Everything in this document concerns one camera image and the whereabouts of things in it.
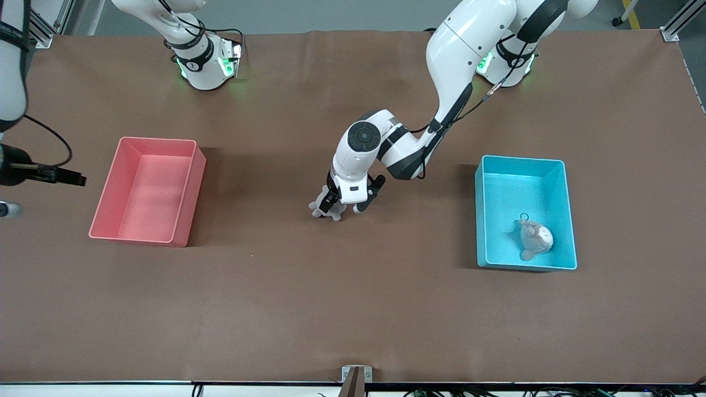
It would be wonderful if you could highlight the blue plastic box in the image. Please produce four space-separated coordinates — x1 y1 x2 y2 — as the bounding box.
474 154 578 272

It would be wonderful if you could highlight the brown table cover sheet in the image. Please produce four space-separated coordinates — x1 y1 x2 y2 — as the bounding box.
0 29 706 385

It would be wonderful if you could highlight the pink plastic box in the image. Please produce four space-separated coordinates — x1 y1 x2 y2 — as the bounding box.
88 136 207 248

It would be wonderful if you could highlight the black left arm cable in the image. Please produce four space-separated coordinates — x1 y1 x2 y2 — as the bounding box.
408 41 531 180

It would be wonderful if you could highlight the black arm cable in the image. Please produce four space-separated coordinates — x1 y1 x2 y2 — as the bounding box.
22 0 205 167
408 41 531 180

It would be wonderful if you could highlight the metal table edge bracket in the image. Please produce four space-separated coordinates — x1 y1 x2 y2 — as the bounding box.
341 365 373 384

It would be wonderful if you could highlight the black right base cable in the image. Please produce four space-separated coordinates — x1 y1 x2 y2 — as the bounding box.
205 26 246 56

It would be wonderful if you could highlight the grey stand leg black foot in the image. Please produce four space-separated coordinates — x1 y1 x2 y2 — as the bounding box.
611 0 640 27

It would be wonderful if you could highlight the grey plush toy white face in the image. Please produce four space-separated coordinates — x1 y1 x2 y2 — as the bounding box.
517 212 554 262

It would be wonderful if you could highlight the white table edge profile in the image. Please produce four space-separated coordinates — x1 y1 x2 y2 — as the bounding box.
0 382 343 397

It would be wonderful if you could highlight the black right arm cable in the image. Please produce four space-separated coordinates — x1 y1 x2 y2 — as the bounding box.
22 0 205 167

